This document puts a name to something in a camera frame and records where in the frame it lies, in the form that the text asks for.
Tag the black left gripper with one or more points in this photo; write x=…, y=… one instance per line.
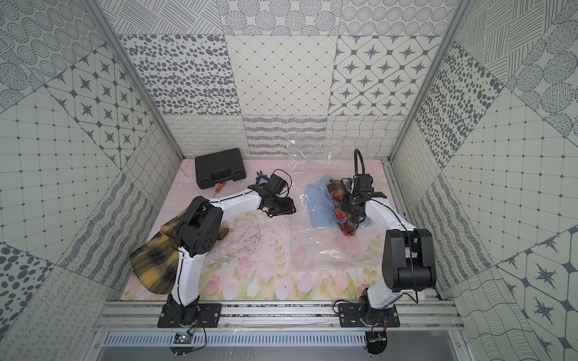
x=280, y=205

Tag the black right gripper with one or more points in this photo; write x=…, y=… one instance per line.
x=345, y=206

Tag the red plaid shirt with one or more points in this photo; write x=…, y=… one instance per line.
x=343, y=216

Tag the light blue shirt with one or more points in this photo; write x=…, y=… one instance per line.
x=320, y=205

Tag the yellow plaid shirt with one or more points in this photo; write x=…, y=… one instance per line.
x=155, y=264

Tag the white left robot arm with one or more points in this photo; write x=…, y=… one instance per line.
x=198, y=232

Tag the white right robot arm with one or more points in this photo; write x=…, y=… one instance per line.
x=408, y=259

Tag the black plastic tool case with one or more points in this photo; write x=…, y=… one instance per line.
x=216, y=168

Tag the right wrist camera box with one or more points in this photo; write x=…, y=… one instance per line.
x=362, y=183

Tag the blue handled pliers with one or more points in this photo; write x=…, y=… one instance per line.
x=261, y=178

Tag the orange handled screwdriver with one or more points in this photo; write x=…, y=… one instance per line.
x=219, y=187

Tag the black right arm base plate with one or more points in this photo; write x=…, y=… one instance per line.
x=368, y=315

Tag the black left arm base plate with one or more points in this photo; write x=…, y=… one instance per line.
x=174, y=315

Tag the aluminium mounting rail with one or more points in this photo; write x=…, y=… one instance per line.
x=281, y=316

